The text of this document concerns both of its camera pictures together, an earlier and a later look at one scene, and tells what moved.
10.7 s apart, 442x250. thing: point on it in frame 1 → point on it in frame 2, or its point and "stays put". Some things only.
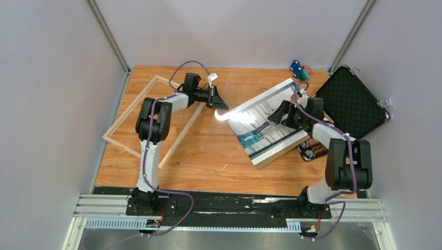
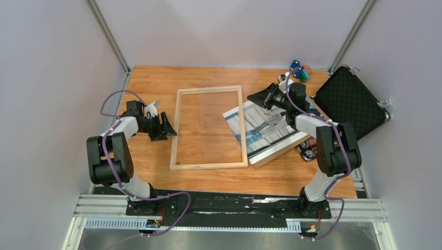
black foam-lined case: [355, 107] stays put
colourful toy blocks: [303, 72] stays put
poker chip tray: [311, 149] stays put
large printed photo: [260, 138] stays put
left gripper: [215, 100] → [165, 128]
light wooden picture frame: [108, 137] → [194, 90]
